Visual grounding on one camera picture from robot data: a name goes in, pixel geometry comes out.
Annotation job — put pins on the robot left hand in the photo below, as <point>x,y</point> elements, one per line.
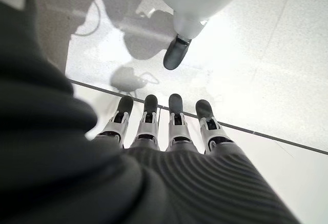
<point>102,183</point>

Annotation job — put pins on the dark cabinet plinth strip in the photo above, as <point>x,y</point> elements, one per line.
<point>256,133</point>

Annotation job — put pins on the robot left leg black foot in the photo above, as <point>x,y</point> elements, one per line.
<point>194,3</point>

